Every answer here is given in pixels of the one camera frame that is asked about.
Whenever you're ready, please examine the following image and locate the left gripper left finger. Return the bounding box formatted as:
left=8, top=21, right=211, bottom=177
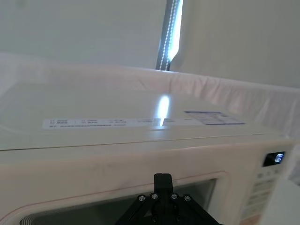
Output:
left=114, top=173, right=165, bottom=225

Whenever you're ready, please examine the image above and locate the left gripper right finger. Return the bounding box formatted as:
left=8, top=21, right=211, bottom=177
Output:
left=163, top=173, right=221, bottom=225

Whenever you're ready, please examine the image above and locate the cream microwave oven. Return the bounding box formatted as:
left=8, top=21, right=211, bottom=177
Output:
left=0, top=79, right=297, bottom=225

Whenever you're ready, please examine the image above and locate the blue and white label sticker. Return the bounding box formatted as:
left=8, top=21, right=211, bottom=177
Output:
left=183, top=111, right=246, bottom=126

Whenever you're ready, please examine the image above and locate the long white label sticker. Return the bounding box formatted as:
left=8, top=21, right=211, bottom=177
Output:
left=42, top=118, right=195, bottom=129

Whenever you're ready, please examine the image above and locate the oven control panel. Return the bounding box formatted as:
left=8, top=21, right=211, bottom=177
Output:
left=240, top=140, right=296, bottom=221

